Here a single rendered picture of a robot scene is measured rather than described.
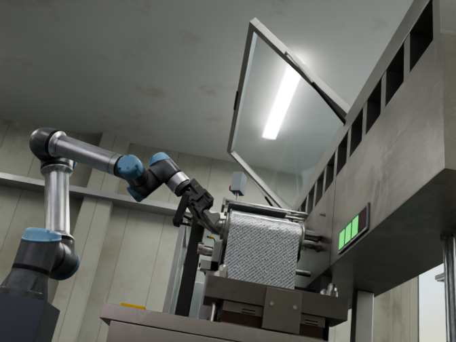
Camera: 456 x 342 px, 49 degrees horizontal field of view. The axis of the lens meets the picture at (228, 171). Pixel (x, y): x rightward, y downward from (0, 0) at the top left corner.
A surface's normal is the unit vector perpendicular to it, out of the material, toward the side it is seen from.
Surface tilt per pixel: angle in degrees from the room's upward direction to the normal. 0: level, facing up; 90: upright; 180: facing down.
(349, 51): 180
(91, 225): 90
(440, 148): 90
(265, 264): 90
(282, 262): 90
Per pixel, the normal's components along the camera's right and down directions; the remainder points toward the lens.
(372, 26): -0.15, 0.90
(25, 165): 0.11, -0.40
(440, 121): -0.98, -0.18
